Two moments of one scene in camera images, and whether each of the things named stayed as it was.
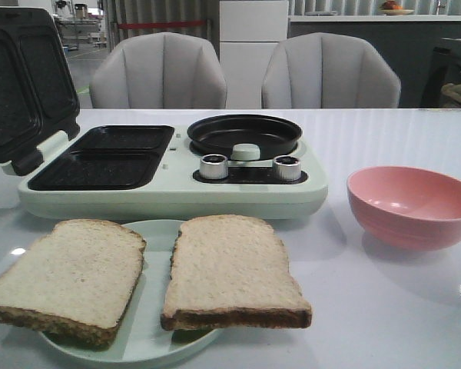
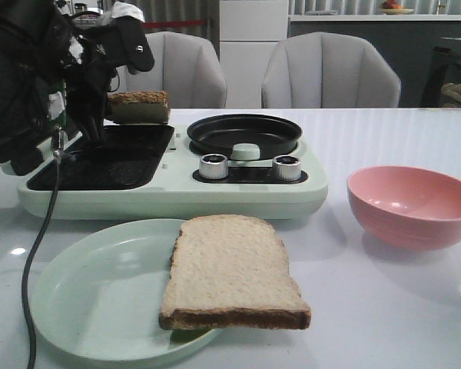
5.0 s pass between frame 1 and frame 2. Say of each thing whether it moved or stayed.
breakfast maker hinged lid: moved
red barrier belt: stayed
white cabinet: stayed
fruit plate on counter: stayed
